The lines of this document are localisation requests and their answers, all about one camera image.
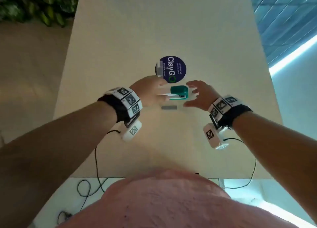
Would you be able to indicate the small white box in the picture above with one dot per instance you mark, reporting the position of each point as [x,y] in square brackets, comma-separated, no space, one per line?
[159,69]

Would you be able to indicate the black wristband with marker tiles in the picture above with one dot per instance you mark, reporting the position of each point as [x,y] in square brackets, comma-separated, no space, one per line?
[126,102]
[227,108]

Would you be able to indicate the green leafy plant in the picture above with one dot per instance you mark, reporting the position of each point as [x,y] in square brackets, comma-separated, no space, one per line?
[37,4]

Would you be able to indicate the person's right forearm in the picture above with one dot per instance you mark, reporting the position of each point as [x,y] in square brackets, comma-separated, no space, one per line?
[277,146]

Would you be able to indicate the pink shirt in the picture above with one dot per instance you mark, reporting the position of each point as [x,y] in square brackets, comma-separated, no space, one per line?
[168,200]

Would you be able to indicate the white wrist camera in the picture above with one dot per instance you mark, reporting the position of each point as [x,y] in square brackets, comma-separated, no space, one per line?
[132,131]
[213,136]

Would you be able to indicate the person's right thumb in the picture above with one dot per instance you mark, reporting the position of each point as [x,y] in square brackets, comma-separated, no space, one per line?
[191,103]

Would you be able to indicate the green stapler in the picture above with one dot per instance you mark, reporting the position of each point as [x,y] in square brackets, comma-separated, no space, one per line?
[179,92]

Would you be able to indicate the person's left hand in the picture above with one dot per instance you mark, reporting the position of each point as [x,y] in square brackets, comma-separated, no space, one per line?
[146,91]

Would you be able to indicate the person's right hand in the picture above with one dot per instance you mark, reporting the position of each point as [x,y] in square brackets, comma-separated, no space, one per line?
[206,96]

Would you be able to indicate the person's left fingers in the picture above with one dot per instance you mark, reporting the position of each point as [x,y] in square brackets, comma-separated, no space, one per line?
[163,90]

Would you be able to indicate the round dark blue sticker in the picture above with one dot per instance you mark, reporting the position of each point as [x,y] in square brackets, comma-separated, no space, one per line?
[176,68]

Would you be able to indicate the grey staple strip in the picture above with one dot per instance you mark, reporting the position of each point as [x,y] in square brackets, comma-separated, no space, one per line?
[169,107]

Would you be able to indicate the white light strip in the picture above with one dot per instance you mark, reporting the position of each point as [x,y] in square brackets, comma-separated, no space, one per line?
[292,55]

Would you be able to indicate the person's left forearm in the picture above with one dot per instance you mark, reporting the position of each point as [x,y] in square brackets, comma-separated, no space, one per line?
[54,148]

